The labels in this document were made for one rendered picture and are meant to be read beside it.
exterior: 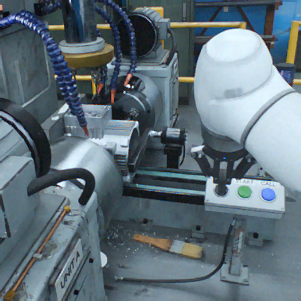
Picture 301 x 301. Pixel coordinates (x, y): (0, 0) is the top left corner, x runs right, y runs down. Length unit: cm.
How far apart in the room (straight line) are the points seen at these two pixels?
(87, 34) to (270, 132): 66
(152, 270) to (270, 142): 65
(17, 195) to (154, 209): 72
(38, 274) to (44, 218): 11
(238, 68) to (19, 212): 34
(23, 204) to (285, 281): 76
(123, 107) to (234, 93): 86
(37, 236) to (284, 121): 39
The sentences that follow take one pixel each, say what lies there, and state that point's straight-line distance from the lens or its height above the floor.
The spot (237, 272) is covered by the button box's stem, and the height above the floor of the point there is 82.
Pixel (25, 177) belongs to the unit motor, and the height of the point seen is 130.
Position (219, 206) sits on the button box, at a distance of 89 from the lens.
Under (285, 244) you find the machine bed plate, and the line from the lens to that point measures 120.
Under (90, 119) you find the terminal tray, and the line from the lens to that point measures 110.
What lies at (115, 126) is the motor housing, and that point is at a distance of 112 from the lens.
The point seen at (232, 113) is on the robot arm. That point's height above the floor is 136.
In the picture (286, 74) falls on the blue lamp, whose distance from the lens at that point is 133.
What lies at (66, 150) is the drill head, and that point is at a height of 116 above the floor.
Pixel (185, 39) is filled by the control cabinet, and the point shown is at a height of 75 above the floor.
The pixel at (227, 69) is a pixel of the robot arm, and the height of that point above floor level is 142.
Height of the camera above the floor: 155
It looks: 25 degrees down
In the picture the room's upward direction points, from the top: 4 degrees counter-clockwise
